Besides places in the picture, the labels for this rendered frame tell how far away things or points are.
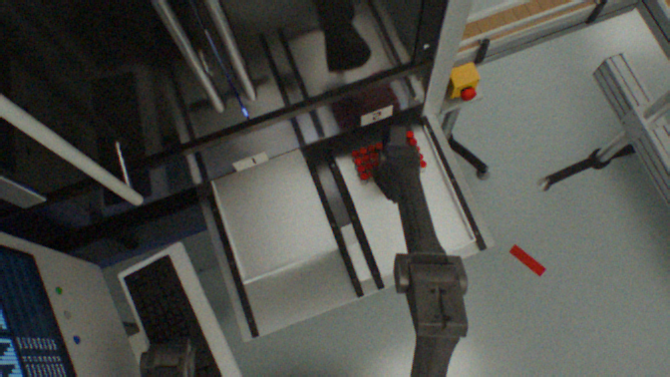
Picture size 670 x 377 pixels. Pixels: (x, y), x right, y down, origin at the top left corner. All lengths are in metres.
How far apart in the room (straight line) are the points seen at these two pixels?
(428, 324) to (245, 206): 0.82
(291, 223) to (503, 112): 1.41
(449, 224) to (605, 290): 1.17
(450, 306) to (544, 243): 1.66
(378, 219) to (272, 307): 0.36
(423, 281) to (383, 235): 0.62
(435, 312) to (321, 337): 1.52
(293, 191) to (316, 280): 0.25
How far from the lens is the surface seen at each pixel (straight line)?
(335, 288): 1.47
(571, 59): 2.85
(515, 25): 1.69
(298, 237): 1.50
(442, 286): 0.88
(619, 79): 2.21
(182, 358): 1.01
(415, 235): 0.96
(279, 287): 1.48
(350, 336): 2.34
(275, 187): 1.54
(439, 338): 0.86
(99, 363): 1.43
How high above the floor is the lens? 2.34
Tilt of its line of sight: 73 degrees down
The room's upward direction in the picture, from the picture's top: 10 degrees counter-clockwise
